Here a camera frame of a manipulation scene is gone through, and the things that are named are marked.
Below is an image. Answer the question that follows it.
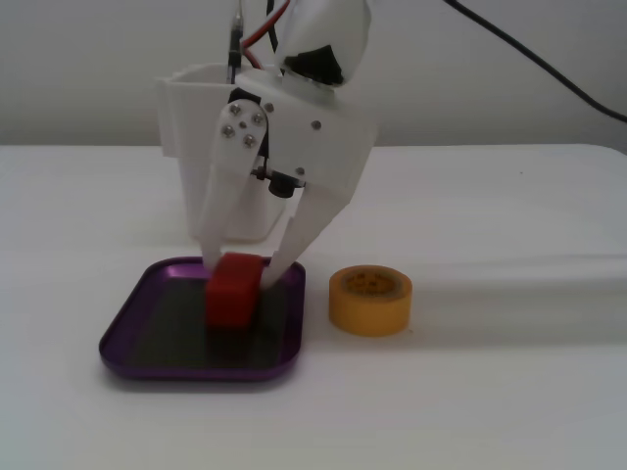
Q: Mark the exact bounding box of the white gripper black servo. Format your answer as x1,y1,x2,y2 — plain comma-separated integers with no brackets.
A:
197,68,378,290

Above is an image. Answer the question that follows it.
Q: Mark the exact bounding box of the red cube block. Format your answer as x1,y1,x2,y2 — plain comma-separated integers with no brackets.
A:
204,252,268,330

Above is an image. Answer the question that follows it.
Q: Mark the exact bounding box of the white plastic container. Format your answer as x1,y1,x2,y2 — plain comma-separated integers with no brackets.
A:
154,62,290,242

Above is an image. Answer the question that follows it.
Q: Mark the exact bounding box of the black clear ballpoint pen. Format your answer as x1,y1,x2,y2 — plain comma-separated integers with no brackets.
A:
226,0,247,84

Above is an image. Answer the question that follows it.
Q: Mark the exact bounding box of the yellow tape roll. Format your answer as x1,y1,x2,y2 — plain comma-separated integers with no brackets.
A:
326,264,413,339

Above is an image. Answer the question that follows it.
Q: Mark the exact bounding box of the purple metal tray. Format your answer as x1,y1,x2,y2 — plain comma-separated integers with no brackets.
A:
97,255,308,383

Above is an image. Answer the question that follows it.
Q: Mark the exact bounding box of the red servo wire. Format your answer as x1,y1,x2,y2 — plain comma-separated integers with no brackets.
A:
241,0,291,70

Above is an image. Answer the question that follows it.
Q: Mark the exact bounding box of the black cable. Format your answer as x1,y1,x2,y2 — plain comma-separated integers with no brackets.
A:
443,0,627,123

